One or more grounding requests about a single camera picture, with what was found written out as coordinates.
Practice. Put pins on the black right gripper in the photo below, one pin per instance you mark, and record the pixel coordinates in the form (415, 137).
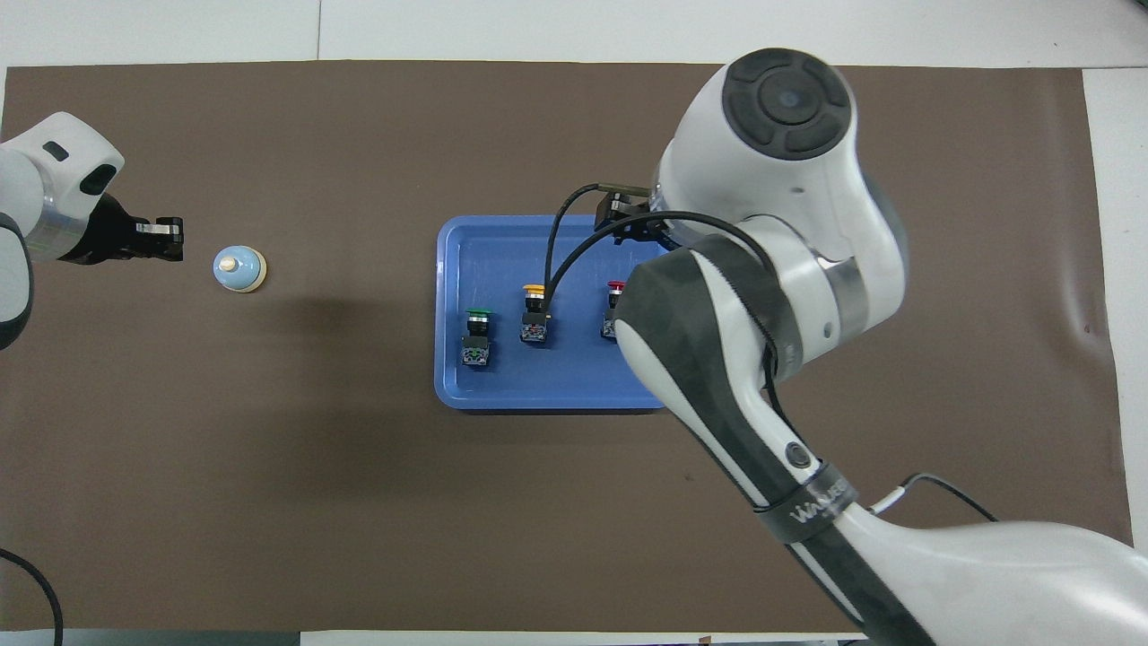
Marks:
(632, 224)

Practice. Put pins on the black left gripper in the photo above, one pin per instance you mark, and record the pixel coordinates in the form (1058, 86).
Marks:
(108, 238)

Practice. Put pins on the red push button switch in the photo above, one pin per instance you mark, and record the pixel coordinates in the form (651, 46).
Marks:
(613, 296)

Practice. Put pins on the yellow push button switch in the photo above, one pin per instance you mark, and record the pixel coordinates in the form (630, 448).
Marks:
(535, 329)

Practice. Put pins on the green push button switch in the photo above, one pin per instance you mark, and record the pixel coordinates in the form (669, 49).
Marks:
(476, 350)

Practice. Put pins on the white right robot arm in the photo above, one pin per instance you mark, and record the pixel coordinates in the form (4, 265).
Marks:
(942, 574)

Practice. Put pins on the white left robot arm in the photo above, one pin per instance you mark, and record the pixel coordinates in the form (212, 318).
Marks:
(45, 179)

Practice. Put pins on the light blue call bell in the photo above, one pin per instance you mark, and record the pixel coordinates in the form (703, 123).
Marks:
(239, 271)

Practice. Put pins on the blue plastic tray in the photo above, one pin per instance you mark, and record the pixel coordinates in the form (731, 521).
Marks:
(574, 377)

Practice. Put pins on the brown table mat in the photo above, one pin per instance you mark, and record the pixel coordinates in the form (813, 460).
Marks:
(359, 511)

